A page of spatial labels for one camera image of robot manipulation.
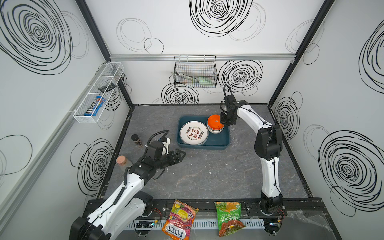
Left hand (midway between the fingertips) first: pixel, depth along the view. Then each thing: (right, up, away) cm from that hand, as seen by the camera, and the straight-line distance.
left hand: (182, 155), depth 78 cm
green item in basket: (+13, +42, +9) cm, 45 cm away
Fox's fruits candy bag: (-1, -29, -11) cm, 31 cm away
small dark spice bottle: (-29, +8, +12) cm, 33 cm away
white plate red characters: (+6, +10, +22) cm, 25 cm away
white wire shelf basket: (-45, +47, +13) cm, 67 cm away
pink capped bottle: (-32, -4, +1) cm, 32 cm away
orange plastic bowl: (+19, +17, +18) cm, 32 cm away
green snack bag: (+22, -25, -10) cm, 35 cm away
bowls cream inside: (+20, +11, +19) cm, 30 cm away
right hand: (+23, +17, +20) cm, 35 cm away
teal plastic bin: (+23, +4, +20) cm, 31 cm away
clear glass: (+33, +4, +19) cm, 38 cm away
